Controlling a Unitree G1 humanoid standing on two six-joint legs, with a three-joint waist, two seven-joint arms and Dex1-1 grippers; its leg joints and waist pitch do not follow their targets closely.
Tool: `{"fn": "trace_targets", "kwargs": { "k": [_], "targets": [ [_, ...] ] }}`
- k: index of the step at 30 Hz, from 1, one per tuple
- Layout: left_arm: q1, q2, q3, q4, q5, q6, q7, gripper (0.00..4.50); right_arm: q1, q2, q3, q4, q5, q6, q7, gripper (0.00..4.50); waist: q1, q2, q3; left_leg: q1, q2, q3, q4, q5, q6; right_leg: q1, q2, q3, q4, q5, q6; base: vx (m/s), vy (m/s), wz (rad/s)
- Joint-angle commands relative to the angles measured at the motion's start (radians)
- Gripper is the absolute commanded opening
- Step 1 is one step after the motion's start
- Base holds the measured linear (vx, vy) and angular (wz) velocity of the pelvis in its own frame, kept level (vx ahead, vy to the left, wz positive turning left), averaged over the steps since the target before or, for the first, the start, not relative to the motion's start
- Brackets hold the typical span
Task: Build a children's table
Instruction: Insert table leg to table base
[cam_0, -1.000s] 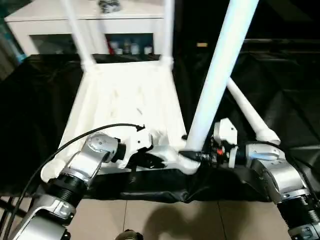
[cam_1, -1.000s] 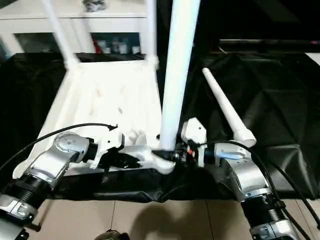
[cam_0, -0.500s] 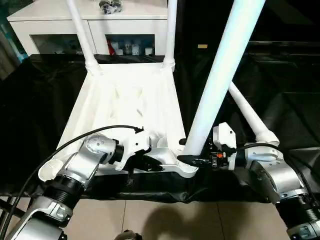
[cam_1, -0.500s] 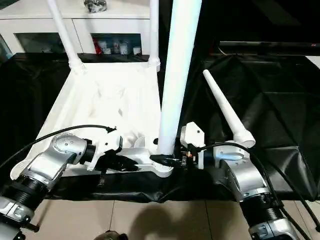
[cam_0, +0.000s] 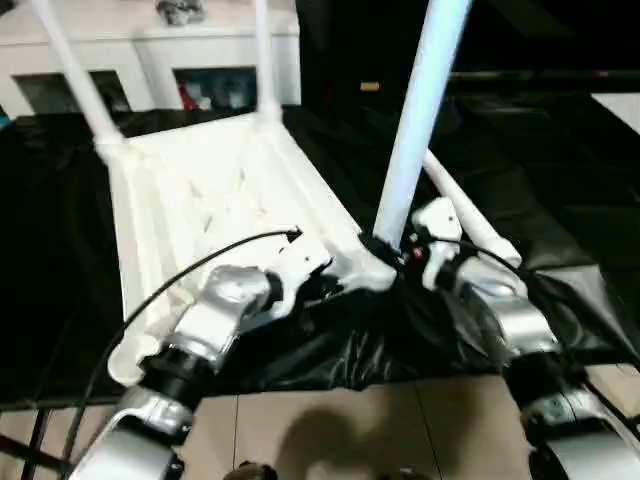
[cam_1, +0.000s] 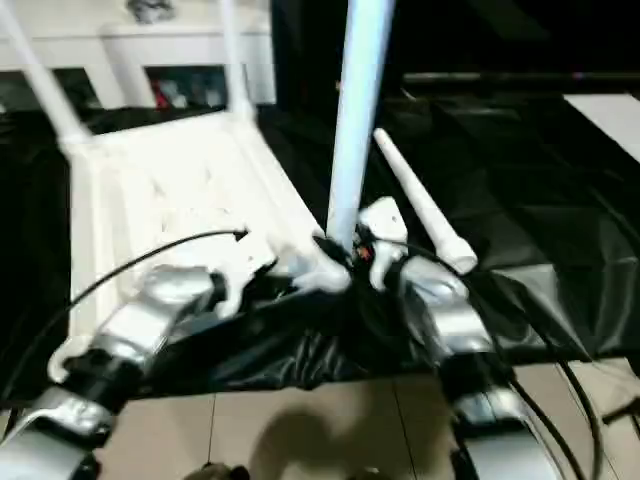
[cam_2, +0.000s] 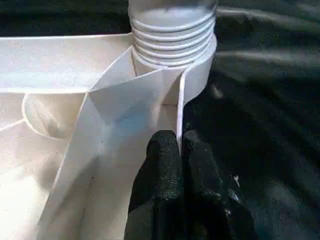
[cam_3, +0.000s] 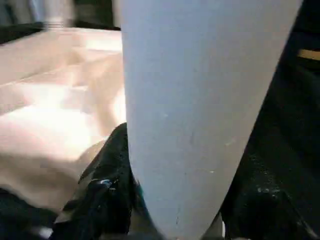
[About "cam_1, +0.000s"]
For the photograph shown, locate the black tv cabinet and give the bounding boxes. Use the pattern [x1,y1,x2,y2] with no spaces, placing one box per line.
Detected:
[270,0,640,101]

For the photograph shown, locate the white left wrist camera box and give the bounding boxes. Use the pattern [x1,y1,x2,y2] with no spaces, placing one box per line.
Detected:
[205,235,281,319]

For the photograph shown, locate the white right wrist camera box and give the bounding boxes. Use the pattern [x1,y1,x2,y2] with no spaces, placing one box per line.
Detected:
[355,197,413,293]

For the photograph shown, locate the white plastic table top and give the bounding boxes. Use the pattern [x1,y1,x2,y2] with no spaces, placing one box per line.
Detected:
[48,105,353,386]

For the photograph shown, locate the silver left leg black foot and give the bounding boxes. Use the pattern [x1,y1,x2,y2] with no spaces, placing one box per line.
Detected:
[190,463,251,480]

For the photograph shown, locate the toy figures behind cabinet glass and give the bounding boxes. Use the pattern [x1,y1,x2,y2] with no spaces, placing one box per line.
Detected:
[148,65,229,109]

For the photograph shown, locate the white cabinet with glass doors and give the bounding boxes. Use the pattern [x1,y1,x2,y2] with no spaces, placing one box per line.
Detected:
[0,0,276,109]

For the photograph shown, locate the white plastic table leg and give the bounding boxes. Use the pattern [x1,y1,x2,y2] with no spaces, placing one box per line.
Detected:
[322,0,398,253]
[0,0,93,151]
[372,128,479,277]
[218,0,257,119]

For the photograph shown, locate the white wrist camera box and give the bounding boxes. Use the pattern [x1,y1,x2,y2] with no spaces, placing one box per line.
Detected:
[205,235,281,319]
[355,197,413,293]

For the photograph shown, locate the black work mat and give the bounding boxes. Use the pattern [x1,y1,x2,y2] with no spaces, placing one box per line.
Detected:
[0,90,640,401]

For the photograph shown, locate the grey plush toy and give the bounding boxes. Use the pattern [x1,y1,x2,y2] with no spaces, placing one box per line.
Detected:
[128,0,176,23]

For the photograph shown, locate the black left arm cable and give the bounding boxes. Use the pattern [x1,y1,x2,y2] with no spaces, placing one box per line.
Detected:
[0,228,251,401]

